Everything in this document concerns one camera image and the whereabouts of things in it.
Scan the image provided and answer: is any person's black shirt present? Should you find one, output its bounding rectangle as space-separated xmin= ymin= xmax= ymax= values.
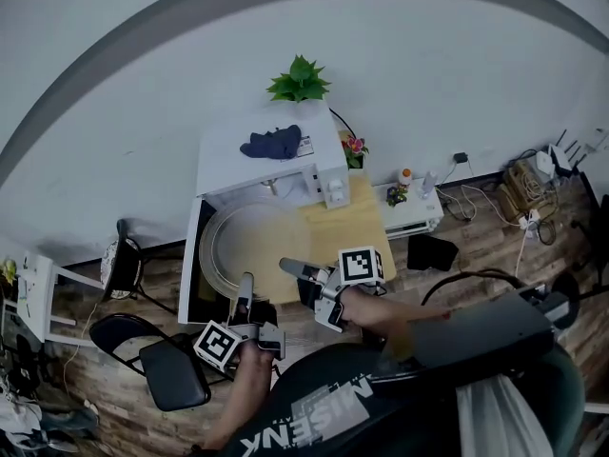
xmin=223 ymin=343 xmax=586 ymax=457

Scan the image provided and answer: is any white router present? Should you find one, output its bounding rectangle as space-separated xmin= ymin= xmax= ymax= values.
xmin=535 ymin=129 xmax=586 ymax=176

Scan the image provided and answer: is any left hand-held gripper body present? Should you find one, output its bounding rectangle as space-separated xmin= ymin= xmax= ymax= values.
xmin=192 ymin=301 xmax=286 ymax=370

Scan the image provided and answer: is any cardboard box with cables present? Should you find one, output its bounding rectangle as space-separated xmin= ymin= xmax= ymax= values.
xmin=499 ymin=159 xmax=558 ymax=223

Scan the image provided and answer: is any person's left forearm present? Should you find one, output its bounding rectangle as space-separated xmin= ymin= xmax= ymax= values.
xmin=204 ymin=343 xmax=276 ymax=451

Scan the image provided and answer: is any yellow flower plant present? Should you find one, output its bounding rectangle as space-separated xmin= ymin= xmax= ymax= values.
xmin=0 ymin=257 xmax=19 ymax=288

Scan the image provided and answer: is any black folding chair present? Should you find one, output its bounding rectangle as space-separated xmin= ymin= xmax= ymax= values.
xmin=88 ymin=312 xmax=234 ymax=412

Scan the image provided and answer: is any white fabric piece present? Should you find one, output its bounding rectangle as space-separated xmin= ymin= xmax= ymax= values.
xmin=454 ymin=373 xmax=541 ymax=457

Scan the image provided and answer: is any person's right forearm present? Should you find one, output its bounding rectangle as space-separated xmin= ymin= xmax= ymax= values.
xmin=340 ymin=284 xmax=451 ymax=337

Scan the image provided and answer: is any round glass turntable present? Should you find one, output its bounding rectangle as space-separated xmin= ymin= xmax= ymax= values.
xmin=198 ymin=200 xmax=313 ymax=299

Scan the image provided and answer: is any green leafy potted plant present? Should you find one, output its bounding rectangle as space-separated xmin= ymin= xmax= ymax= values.
xmin=265 ymin=54 xmax=332 ymax=107

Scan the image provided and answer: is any clear spray bottle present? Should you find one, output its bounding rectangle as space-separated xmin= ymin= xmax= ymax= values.
xmin=418 ymin=170 xmax=438 ymax=200

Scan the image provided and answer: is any white microwave door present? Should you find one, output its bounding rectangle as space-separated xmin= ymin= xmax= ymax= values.
xmin=178 ymin=196 xmax=239 ymax=326

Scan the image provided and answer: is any black microwave power cable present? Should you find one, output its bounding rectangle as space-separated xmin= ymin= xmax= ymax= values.
xmin=328 ymin=107 xmax=353 ymax=135

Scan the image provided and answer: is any black flat box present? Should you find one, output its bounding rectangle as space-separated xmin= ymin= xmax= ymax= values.
xmin=411 ymin=286 xmax=580 ymax=368

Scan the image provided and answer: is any dark blue cloth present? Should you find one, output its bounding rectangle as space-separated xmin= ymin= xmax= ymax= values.
xmin=239 ymin=124 xmax=303 ymax=160

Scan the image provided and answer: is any small purple flower plant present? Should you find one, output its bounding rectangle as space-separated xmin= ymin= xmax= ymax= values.
xmin=385 ymin=184 xmax=409 ymax=208

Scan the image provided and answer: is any pink flower potted plant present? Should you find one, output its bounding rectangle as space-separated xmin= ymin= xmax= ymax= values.
xmin=341 ymin=135 xmax=370 ymax=169

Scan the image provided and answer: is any black chair patterned cushion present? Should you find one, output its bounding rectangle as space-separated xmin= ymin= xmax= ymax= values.
xmin=99 ymin=219 xmax=177 ymax=313

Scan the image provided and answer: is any black bag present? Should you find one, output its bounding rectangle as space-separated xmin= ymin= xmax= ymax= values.
xmin=406 ymin=234 xmax=461 ymax=272

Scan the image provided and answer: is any white desk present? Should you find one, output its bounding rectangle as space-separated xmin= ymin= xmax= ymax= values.
xmin=16 ymin=252 xmax=104 ymax=348

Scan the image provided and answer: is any small white side table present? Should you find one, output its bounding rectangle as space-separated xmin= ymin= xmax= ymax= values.
xmin=371 ymin=183 xmax=445 ymax=241

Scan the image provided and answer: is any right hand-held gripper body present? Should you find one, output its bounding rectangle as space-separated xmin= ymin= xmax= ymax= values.
xmin=297 ymin=245 xmax=385 ymax=333

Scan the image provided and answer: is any white power cable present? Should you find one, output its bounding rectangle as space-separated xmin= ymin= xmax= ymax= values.
xmin=516 ymin=228 xmax=530 ymax=280

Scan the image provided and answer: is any white microwave oven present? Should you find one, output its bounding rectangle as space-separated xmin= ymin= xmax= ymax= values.
xmin=195 ymin=105 xmax=352 ymax=211

